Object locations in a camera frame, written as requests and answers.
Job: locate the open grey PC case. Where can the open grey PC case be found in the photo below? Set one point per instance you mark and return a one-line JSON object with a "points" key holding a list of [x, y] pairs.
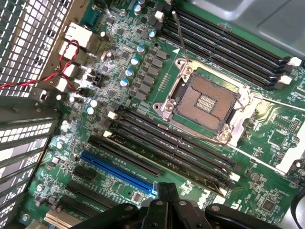
{"points": [[274, 19]]}

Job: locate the silver socket cover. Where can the silver socket cover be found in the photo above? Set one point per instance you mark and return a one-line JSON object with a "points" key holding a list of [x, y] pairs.
{"points": [[243, 124]]}

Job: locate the CPU socket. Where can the CPU socket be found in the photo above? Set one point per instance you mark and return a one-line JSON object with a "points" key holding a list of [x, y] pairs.
{"points": [[207, 102]]}

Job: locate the long blue expansion slot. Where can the long blue expansion slot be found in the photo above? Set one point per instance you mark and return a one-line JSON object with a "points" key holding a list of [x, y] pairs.
{"points": [[114, 170]]}

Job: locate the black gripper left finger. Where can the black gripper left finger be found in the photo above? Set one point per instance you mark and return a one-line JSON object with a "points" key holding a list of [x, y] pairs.
{"points": [[155, 214]]}

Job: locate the thin metal locking lever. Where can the thin metal locking lever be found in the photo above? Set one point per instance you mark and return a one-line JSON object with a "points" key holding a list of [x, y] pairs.
{"points": [[190, 133], [181, 35]]}

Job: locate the short black expansion slot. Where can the short black expansion slot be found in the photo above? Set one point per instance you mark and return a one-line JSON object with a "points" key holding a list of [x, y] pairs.
{"points": [[84, 173]]}

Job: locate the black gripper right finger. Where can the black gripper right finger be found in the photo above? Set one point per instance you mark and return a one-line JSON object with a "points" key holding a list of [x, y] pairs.
{"points": [[190, 214]]}

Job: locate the green motherboard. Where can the green motherboard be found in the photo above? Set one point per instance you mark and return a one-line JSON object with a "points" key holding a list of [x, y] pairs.
{"points": [[252, 198]]}

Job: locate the white expansion slot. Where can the white expansion slot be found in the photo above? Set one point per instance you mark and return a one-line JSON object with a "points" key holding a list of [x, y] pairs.
{"points": [[57, 220]]}

